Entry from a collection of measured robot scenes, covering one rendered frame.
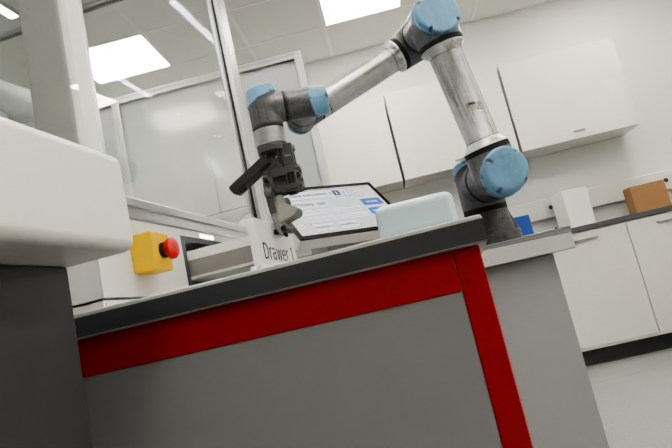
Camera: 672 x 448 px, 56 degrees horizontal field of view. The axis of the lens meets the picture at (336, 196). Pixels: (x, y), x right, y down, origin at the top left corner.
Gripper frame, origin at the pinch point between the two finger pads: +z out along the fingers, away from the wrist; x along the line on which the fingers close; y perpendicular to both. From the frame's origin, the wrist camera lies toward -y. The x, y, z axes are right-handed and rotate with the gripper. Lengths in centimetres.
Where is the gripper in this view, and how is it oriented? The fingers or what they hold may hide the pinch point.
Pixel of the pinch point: (280, 231)
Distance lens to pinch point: 146.8
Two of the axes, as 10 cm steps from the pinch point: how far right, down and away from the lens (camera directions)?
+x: 2.1, 1.4, 9.7
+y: 9.5, -2.5, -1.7
